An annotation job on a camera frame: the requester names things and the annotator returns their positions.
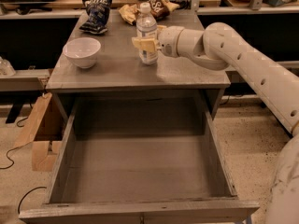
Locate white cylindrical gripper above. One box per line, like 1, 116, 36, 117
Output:
132, 25, 184, 58

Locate clear plastic water bottle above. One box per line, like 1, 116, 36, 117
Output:
136, 2, 158, 65

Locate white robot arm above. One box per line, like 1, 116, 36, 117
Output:
132, 22, 299, 224

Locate open grey top drawer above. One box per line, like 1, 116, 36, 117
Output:
20, 90, 259, 224

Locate brown yellow chip bag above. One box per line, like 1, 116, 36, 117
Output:
119, 0, 179, 25

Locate grey wooden cabinet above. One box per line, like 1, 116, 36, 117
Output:
47, 10, 230, 117

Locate blue chip bag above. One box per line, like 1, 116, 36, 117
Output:
79, 0, 112, 35

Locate white ceramic bowl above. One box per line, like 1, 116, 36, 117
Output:
63, 37, 101, 69

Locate cardboard box pieces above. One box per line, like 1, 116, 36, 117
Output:
14, 93, 64, 172

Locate clear plastic container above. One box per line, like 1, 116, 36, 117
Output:
0, 57, 16, 77

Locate black floor cable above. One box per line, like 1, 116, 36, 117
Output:
0, 117, 48, 215

